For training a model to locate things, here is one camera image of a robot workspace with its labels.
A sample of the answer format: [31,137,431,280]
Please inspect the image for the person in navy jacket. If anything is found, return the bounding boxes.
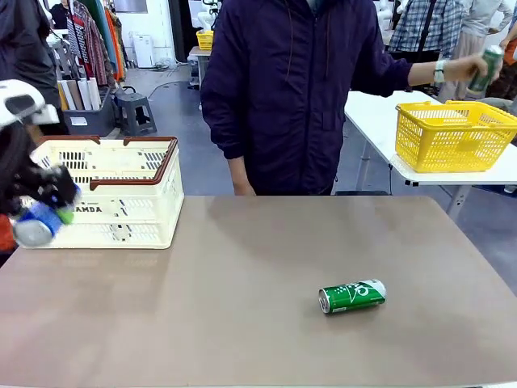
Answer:
[200,0,413,197]

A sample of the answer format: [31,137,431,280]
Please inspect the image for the teal hanging garment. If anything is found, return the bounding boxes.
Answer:
[85,0,118,74]

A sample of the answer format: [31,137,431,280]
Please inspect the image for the white floor appliance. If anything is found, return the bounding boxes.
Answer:
[132,34,154,69]

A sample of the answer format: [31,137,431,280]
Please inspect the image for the grey background table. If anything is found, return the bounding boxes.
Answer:
[187,46,212,112]

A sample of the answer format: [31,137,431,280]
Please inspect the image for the large yellow plastic basket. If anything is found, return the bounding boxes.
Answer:
[394,99,517,174]

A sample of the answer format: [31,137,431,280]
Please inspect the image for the person's left forearm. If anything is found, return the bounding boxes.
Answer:
[407,59,437,86]

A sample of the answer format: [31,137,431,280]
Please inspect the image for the blue and silver can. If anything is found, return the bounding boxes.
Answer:
[12,200,68,247]

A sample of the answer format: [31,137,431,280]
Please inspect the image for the small yellow basket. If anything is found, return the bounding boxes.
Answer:
[195,30,214,52]

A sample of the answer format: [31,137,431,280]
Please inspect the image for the black panel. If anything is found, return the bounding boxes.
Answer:
[387,50,441,92]

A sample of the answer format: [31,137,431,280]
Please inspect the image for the orange hanging garment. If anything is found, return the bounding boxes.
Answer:
[104,7,124,82]

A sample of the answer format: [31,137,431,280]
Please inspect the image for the person's right hand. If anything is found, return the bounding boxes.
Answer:
[233,173,257,197]

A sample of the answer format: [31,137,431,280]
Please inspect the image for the person in beige trousers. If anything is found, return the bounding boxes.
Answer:
[438,0,514,103]

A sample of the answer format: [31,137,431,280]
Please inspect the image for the person in dark clothes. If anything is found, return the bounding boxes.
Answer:
[0,0,61,110]

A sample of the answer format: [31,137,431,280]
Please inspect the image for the grey storage bin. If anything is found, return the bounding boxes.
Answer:
[62,87,116,137]

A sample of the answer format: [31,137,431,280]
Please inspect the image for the person in black top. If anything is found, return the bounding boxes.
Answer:
[50,0,70,30]

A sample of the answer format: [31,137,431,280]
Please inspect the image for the person in plaid shirt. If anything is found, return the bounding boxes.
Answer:
[388,0,465,61]

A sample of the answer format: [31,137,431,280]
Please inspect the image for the brown paper roll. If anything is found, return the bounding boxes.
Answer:
[66,79,84,111]

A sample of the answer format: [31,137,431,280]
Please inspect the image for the person in camouflage trousers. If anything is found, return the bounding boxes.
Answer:
[484,27,517,100]

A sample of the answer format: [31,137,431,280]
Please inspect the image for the person's right forearm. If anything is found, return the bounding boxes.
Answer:
[227,155,250,178]

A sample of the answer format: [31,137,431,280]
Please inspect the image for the cream folding basket brown handles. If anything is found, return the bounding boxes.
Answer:
[30,136,186,250]

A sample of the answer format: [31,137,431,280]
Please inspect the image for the white paper roll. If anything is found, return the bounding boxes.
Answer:
[87,78,102,110]
[77,78,94,111]

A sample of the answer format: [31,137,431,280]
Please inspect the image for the white table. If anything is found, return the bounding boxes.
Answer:
[343,91,517,221]

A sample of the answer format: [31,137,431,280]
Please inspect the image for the striped patterned hanging garment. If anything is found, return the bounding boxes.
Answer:
[66,0,109,88]

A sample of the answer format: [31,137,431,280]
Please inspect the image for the person's left hand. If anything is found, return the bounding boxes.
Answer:
[443,52,502,82]

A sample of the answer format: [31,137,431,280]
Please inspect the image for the grey plastic stool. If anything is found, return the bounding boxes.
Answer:
[115,91,158,137]

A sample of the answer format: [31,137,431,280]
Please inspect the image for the grey green fabric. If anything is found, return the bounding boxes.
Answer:
[480,96,517,118]

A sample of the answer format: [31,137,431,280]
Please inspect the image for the green can with white end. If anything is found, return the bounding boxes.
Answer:
[317,278,388,316]

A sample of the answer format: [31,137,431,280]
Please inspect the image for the orange red object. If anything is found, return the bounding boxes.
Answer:
[0,213,18,252]

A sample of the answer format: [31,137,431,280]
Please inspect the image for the black stand pole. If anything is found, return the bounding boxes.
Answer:
[405,0,438,95]

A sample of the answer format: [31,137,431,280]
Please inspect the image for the dark green drink can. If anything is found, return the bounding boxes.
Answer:
[467,44,505,95]

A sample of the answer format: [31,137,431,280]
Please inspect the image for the black left arm cable sleeve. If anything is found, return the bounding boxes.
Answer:
[0,120,40,219]

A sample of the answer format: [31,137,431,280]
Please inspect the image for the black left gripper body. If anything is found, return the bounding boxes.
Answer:
[7,163,82,217]

